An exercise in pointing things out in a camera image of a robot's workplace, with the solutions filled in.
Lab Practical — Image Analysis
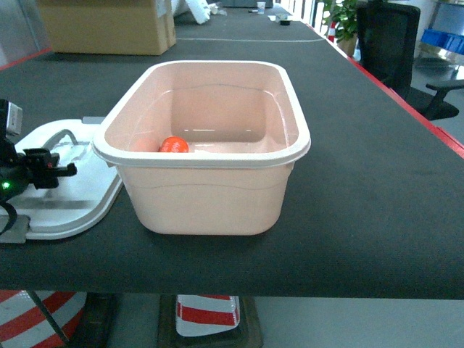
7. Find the orange cylindrical capacitor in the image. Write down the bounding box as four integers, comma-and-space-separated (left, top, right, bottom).
158, 136, 189, 153

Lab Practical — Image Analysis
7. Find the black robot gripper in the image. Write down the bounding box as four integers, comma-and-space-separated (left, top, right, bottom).
1, 99, 77, 218

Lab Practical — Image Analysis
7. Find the potted green plant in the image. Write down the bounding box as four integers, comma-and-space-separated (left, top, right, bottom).
323, 0, 358, 57

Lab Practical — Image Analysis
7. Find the white box lid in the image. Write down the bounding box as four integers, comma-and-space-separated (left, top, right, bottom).
1, 117, 123, 244

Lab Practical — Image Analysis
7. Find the pink plastic box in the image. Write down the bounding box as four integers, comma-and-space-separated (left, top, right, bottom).
91, 60, 311, 236

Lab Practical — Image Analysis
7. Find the cardboard box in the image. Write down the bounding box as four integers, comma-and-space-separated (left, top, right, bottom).
36, 1, 176, 56

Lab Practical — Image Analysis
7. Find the black table mat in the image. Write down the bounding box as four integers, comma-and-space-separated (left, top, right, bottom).
1, 9, 463, 299

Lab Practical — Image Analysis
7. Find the red white traffic cone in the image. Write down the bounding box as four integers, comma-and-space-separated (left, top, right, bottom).
157, 295, 263, 347

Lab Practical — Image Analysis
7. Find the black mesh office chair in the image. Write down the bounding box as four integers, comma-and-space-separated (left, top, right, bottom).
356, 1, 463, 121

